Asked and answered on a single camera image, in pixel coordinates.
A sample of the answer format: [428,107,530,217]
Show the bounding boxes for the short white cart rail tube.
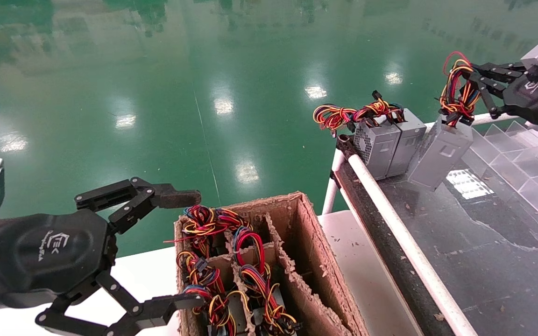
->
[424,112,519,134]

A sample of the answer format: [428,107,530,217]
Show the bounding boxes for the white cart leg tube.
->
[322,148,347,215]

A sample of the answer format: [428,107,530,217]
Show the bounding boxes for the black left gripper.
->
[0,209,205,336]

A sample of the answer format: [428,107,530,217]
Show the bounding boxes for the long white cart rail tube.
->
[347,154,479,336]

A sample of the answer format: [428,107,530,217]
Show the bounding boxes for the brown divided cardboard box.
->
[174,190,362,336]

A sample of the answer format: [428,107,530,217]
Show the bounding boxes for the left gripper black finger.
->
[75,177,202,234]

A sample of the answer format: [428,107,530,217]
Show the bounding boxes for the clear acrylic divider tray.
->
[465,120,538,238]

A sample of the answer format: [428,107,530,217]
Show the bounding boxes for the multicoloured wire bundles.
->
[177,250,225,294]

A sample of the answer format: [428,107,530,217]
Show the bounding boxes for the grey power supply with wires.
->
[352,89,427,178]
[164,204,227,256]
[250,285,303,336]
[313,104,401,181]
[183,284,241,336]
[215,209,254,231]
[230,226,272,301]
[408,51,483,192]

